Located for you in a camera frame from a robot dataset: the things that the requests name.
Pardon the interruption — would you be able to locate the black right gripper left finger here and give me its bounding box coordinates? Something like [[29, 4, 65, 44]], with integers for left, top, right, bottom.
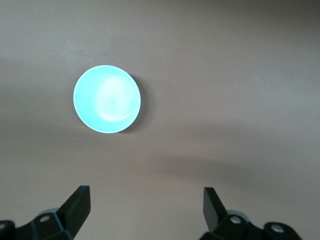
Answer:
[[0, 185, 91, 240]]

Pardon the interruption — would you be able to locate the light blue bowl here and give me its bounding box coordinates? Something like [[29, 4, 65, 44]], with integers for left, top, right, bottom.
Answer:
[[73, 65, 142, 134]]

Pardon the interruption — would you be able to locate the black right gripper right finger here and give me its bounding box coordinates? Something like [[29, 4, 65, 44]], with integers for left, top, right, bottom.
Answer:
[[201, 187, 305, 240]]

